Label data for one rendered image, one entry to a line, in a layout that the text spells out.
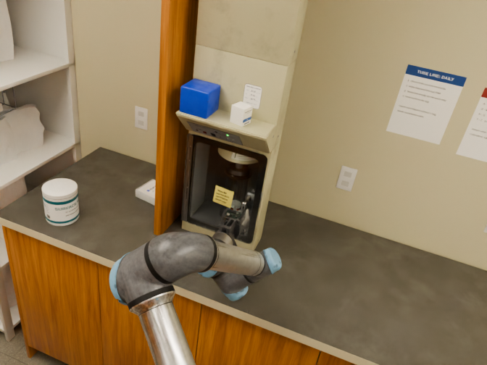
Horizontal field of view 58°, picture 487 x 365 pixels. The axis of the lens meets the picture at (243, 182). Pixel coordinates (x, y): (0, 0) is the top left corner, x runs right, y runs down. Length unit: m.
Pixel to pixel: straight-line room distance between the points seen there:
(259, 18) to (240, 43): 0.10
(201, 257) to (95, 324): 1.13
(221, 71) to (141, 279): 0.75
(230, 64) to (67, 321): 1.38
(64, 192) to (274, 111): 0.88
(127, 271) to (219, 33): 0.80
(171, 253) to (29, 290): 1.31
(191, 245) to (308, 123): 1.04
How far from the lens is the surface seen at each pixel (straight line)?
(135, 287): 1.08
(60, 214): 1.87
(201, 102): 1.44
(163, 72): 1.50
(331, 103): 1.88
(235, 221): 1.50
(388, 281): 1.87
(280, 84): 1.44
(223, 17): 1.46
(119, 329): 2.04
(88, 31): 2.31
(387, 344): 1.64
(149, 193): 2.01
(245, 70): 1.47
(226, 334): 1.74
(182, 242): 1.04
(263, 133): 1.41
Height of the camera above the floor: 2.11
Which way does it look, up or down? 32 degrees down
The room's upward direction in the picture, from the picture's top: 9 degrees clockwise
